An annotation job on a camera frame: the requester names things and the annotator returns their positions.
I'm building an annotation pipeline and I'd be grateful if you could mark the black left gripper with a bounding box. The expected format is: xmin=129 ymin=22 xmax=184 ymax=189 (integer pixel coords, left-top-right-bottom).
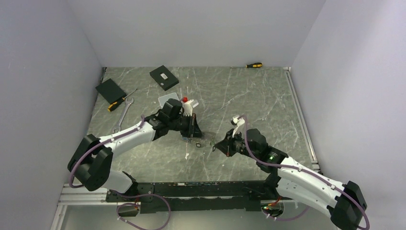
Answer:
xmin=169 ymin=113 xmax=204 ymax=139

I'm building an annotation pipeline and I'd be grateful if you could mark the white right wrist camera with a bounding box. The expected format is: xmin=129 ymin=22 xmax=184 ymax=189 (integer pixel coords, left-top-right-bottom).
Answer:
xmin=231 ymin=115 xmax=246 ymax=138

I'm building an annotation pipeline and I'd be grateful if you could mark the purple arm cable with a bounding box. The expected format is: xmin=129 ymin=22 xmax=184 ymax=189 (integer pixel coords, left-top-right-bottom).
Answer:
xmin=239 ymin=115 xmax=371 ymax=230
xmin=68 ymin=115 xmax=146 ymax=189

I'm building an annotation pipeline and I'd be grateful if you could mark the yellow black screwdriver far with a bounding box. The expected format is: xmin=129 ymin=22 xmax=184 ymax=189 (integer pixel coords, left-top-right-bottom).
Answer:
xmin=231 ymin=62 xmax=263 ymax=69

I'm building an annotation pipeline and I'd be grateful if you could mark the aluminium frame rail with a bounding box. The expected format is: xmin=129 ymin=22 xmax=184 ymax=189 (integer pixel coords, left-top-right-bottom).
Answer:
xmin=50 ymin=67 xmax=346 ymax=230

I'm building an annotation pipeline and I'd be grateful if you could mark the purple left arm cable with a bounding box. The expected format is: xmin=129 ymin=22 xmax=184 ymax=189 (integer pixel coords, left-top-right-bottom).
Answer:
xmin=68 ymin=115 xmax=146 ymax=189

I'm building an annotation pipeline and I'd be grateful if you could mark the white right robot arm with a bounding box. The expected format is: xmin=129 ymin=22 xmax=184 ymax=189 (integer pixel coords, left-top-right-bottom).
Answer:
xmin=213 ymin=129 xmax=367 ymax=230

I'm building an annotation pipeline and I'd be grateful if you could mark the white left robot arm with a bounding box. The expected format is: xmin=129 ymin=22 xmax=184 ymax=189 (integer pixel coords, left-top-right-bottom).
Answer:
xmin=67 ymin=98 xmax=203 ymax=201

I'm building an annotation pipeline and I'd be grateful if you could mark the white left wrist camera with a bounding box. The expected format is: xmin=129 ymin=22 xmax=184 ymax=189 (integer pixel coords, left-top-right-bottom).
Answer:
xmin=181 ymin=97 xmax=199 ymax=116

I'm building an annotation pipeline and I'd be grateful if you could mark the large silver wrench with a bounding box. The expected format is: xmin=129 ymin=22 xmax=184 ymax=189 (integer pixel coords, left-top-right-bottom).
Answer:
xmin=112 ymin=98 xmax=134 ymax=134

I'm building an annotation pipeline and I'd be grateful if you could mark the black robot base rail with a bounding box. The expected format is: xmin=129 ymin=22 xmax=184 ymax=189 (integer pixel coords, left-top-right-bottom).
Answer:
xmin=106 ymin=180 xmax=279 ymax=214

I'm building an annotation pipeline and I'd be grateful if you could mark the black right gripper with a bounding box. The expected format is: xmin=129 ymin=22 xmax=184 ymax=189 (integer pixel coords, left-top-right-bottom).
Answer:
xmin=215 ymin=128 xmax=259 ymax=160

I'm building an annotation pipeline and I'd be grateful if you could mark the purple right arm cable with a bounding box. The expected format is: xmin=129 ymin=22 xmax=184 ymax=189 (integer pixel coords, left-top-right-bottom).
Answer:
xmin=239 ymin=115 xmax=371 ymax=230

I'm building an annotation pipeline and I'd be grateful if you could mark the black box with label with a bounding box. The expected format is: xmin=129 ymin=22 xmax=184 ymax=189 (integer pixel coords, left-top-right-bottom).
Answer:
xmin=149 ymin=65 xmax=179 ymax=91

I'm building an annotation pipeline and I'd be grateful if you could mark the round metal keyring plate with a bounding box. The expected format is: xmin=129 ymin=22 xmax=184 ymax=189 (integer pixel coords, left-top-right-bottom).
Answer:
xmin=181 ymin=131 xmax=216 ymax=145

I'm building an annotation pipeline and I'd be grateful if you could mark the yellow black screwdriver left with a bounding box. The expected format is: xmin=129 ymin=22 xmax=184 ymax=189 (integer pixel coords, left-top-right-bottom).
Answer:
xmin=108 ymin=88 xmax=138 ymax=112

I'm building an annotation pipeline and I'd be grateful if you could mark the plain black box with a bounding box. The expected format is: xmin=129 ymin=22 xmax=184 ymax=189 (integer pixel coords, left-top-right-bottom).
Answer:
xmin=95 ymin=79 xmax=127 ymax=104

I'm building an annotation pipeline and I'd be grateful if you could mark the clear plastic container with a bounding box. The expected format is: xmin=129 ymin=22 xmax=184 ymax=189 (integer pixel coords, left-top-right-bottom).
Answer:
xmin=158 ymin=92 xmax=180 ymax=108

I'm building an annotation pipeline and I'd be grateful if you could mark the yellow black screwdriver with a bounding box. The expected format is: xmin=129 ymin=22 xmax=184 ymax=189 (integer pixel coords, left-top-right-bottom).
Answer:
xmin=108 ymin=88 xmax=138 ymax=112
xmin=231 ymin=62 xmax=263 ymax=69

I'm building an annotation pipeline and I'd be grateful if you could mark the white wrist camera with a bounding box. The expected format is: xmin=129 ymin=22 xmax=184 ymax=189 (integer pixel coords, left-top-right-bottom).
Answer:
xmin=181 ymin=97 xmax=199 ymax=116
xmin=231 ymin=115 xmax=246 ymax=138

